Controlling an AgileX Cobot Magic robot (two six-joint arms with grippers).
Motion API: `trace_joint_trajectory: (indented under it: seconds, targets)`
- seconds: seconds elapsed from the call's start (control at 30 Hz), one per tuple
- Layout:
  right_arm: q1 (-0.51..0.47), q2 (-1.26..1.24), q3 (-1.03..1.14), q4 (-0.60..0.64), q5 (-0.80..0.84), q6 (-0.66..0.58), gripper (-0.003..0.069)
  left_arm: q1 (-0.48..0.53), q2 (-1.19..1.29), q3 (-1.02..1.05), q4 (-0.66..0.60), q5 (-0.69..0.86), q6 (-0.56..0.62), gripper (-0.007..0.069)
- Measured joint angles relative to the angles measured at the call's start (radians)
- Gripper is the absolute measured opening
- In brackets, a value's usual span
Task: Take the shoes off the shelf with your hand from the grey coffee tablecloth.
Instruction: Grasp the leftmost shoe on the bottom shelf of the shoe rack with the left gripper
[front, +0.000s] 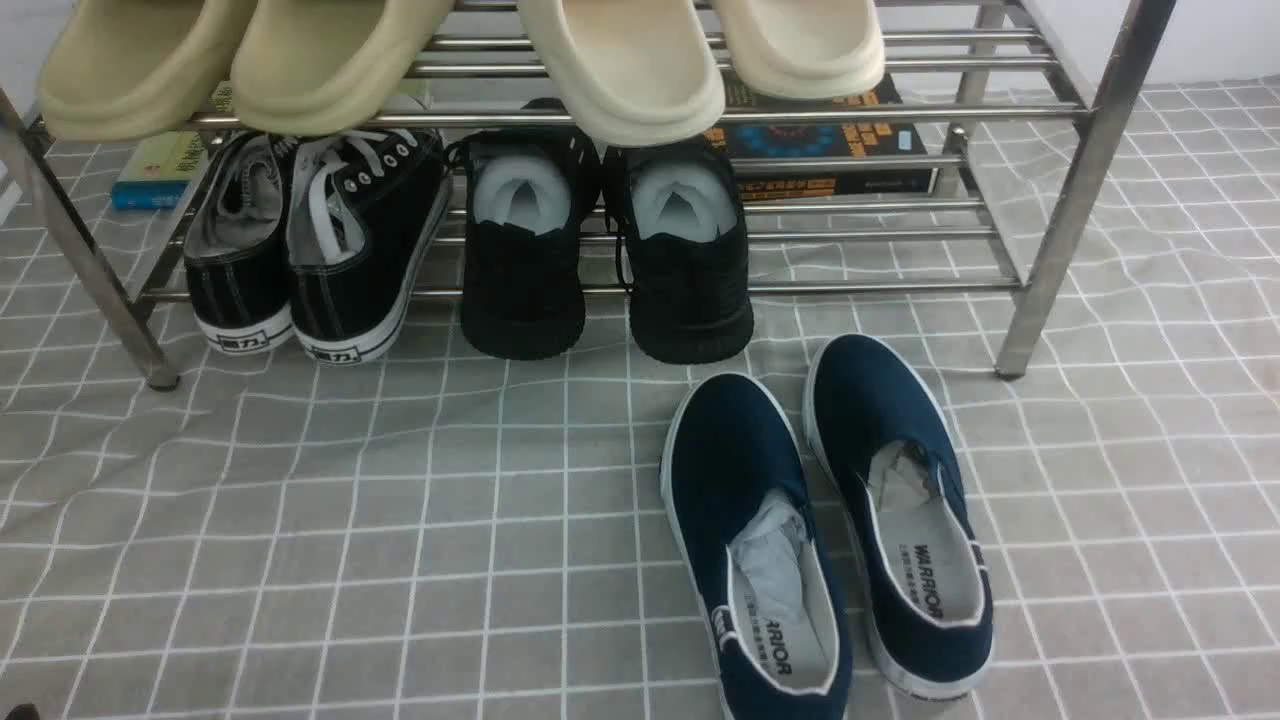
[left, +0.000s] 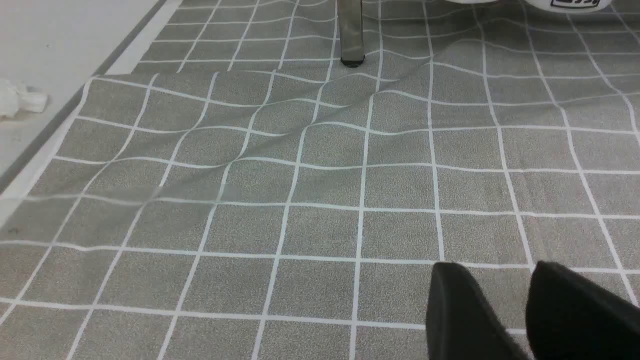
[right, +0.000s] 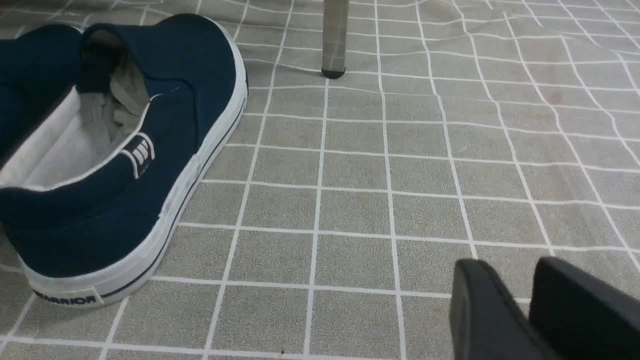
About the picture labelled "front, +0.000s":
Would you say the black canvas sneaker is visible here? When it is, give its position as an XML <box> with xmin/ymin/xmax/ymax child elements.
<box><xmin>183</xmin><ymin>131</ymin><xmax>298</xmax><ymax>356</ymax></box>
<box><xmin>285</xmin><ymin>128</ymin><xmax>453</xmax><ymax>366</ymax></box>

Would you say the navy slip-on shoe left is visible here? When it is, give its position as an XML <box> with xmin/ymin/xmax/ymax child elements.
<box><xmin>660</xmin><ymin>372</ymin><xmax>852</xmax><ymax>719</ymax></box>

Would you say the navy slip-on shoe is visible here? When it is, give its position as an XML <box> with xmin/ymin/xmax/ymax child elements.
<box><xmin>803</xmin><ymin>334</ymin><xmax>995</xmax><ymax>702</ymax></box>
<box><xmin>660</xmin><ymin>372</ymin><xmax>852</xmax><ymax>719</ymax></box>

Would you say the navy slip-on shoe right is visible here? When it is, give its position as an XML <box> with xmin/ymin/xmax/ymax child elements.
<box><xmin>803</xmin><ymin>334</ymin><xmax>995</xmax><ymax>702</ymax></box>

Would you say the stainless steel shoe rack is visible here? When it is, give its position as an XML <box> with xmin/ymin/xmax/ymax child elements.
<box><xmin>3</xmin><ymin>1</ymin><xmax>1176</xmax><ymax>392</ymax></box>

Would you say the black knit sneaker right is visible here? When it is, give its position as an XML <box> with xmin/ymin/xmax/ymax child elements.
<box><xmin>602</xmin><ymin>136</ymin><xmax>754</xmax><ymax>365</ymax></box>

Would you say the black knit sneaker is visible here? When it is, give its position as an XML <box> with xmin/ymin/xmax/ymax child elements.
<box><xmin>447</xmin><ymin>126</ymin><xmax>602</xmax><ymax>361</ymax></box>
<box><xmin>602</xmin><ymin>136</ymin><xmax>754</xmax><ymax>365</ymax></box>

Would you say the black knit sneaker left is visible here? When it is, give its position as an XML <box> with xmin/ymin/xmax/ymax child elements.
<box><xmin>447</xmin><ymin>126</ymin><xmax>602</xmax><ymax>361</ymax></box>

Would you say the black orange book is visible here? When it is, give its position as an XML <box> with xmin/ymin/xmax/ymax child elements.
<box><xmin>705</xmin><ymin>120</ymin><xmax>936</xmax><ymax>202</ymax></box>

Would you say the grey checked floor cloth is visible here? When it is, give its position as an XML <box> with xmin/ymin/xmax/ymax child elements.
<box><xmin>1</xmin><ymin>77</ymin><xmax>1277</xmax><ymax>719</ymax></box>

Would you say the cream slipper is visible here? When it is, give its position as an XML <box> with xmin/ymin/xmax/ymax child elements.
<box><xmin>710</xmin><ymin>1</ymin><xmax>886</xmax><ymax>100</ymax></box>
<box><xmin>517</xmin><ymin>1</ymin><xmax>724</xmax><ymax>149</ymax></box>

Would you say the cream slipper far right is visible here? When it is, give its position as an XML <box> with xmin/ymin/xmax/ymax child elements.
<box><xmin>710</xmin><ymin>1</ymin><xmax>886</xmax><ymax>100</ymax></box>

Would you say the beige slipper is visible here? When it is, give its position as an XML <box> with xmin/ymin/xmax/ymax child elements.
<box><xmin>36</xmin><ymin>1</ymin><xmax>257</xmax><ymax>142</ymax></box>
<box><xmin>230</xmin><ymin>1</ymin><xmax>454</xmax><ymax>136</ymax></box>

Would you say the green blue book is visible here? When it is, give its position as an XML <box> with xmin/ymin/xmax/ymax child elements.
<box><xmin>110</xmin><ymin>129</ymin><xmax>227</xmax><ymax>211</ymax></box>

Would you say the beige slipper far left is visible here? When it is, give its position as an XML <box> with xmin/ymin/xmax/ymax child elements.
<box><xmin>36</xmin><ymin>1</ymin><xmax>257</xmax><ymax>142</ymax></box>

